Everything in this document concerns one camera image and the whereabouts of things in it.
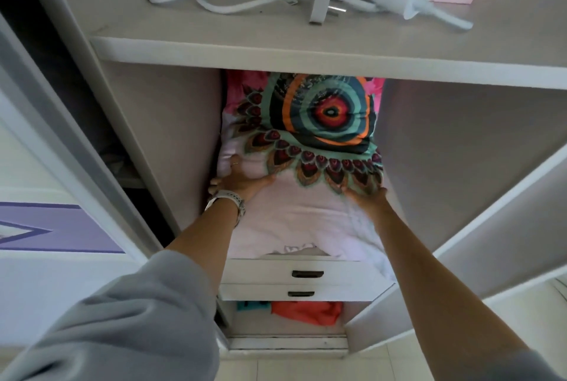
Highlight person's left hand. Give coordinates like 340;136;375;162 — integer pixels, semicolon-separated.
208;154;276;202

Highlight person's right hand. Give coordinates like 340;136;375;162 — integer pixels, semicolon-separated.
340;187;391;222

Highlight peacock pattern cloth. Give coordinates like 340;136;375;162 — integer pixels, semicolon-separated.
216;70;396;282

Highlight person's right forearm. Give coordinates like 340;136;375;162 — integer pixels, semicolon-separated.
370;212;531;369

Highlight person's left forearm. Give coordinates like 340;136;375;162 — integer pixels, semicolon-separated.
166;197;240;302

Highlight white wrist watch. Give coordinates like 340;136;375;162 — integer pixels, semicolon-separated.
204;189;247;227

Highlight white folded garment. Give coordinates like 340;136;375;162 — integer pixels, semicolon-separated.
264;243;332;259

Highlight white drawer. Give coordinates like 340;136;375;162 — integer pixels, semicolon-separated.
219;283;395;303
220;258;396;287

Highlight white wardrobe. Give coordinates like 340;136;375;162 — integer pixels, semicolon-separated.
0;0;567;360

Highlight orange cloth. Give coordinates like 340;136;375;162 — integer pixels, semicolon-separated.
271;301;344;328

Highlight white wardrobe shelf board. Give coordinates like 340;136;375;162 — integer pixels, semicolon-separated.
89;0;567;91

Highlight pale hanging clothes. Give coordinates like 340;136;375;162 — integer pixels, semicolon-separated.
98;144;146;189

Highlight white hinged wardrobe door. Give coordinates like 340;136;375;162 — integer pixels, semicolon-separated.
344;142;567;356

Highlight white power plug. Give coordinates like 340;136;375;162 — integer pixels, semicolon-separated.
308;0;349;25

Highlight white panel with purple pattern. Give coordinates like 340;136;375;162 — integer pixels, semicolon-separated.
0;120;149;347

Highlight grey framed sliding door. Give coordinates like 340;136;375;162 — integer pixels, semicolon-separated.
0;13;165;264

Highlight grey sweater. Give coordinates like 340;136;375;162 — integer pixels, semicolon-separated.
0;250;567;381

